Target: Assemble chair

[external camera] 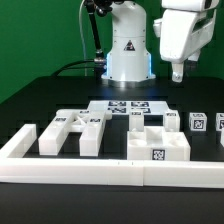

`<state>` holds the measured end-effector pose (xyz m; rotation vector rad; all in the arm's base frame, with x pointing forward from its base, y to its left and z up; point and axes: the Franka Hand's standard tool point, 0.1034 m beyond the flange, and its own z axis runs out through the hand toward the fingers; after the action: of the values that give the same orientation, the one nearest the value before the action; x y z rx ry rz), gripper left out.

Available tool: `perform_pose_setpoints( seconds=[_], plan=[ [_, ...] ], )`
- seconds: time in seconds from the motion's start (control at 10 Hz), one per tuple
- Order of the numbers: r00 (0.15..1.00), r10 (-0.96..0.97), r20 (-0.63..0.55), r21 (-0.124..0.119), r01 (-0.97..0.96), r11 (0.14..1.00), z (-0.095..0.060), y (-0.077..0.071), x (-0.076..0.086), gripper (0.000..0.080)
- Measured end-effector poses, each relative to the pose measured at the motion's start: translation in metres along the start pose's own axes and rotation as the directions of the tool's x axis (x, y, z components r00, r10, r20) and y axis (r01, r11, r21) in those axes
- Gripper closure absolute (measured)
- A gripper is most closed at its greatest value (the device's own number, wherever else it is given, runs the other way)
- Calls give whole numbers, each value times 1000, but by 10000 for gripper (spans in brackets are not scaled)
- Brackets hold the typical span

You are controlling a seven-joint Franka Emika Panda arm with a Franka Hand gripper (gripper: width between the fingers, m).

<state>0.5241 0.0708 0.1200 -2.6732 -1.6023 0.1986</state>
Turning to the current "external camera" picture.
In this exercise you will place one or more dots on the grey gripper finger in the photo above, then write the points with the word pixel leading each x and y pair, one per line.
pixel 195 56
pixel 177 72

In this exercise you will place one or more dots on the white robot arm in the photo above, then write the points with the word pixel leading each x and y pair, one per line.
pixel 129 62

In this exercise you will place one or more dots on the white U-shaped obstacle fence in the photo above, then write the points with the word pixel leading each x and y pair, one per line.
pixel 15 167

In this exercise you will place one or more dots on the white tagged cube nut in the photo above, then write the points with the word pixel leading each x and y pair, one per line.
pixel 219 121
pixel 197 121

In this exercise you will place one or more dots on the white chair seat part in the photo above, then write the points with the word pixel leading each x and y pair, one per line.
pixel 155 143

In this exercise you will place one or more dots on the white chair back frame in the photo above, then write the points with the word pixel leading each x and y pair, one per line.
pixel 90 124

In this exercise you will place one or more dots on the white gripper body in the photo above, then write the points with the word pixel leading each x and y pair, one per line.
pixel 182 33

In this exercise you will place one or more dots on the white fiducial marker sheet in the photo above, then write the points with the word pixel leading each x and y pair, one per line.
pixel 124 107

